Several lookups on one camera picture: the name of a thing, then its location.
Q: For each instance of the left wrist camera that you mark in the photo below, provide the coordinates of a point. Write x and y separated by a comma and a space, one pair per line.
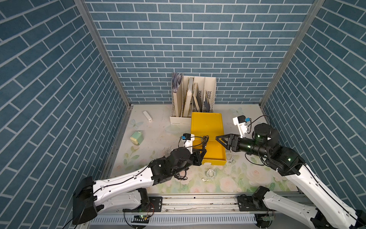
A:
188, 140

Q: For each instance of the mint green small box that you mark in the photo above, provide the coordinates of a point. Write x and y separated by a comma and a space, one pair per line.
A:
137, 138

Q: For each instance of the white earphones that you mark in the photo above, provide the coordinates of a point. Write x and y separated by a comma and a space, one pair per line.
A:
230, 158
209, 175

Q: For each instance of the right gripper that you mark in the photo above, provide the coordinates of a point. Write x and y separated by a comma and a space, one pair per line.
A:
232, 141

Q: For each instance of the white earphones right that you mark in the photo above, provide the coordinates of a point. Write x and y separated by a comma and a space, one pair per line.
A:
230, 158

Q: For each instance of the yellow drawer cabinet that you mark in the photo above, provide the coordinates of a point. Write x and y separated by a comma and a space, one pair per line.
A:
210, 124

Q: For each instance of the yellow top drawer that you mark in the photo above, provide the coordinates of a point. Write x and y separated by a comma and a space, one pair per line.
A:
216, 153

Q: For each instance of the black earphones coil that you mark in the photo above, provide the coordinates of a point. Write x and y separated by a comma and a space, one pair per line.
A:
181, 175
204, 141

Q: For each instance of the white earphones center front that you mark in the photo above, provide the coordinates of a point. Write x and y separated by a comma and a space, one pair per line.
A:
209, 175

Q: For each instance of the white file organizer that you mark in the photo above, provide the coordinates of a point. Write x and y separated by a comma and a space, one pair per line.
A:
191, 94

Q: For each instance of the aluminium rail frame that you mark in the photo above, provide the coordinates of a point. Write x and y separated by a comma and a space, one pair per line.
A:
181, 210

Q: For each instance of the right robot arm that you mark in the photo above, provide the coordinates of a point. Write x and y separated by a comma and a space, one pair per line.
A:
328, 212

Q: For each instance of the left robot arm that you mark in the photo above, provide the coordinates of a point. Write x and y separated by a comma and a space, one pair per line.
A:
90, 196

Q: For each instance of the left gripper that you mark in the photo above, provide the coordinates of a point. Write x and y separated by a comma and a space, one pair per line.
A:
197, 159

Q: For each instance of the white rectangular small device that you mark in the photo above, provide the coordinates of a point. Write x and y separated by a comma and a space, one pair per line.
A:
148, 117

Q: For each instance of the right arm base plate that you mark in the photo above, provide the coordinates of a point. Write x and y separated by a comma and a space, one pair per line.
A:
249, 203

